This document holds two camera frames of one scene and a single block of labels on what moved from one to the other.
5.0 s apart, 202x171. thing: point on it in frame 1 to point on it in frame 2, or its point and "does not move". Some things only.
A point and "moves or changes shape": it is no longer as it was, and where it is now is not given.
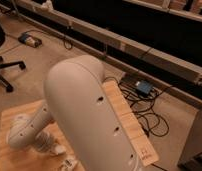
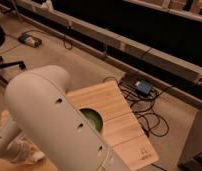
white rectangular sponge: x=60 y=149 moves or changes shape
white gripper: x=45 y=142 to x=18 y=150
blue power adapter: x=143 y=87 does not move
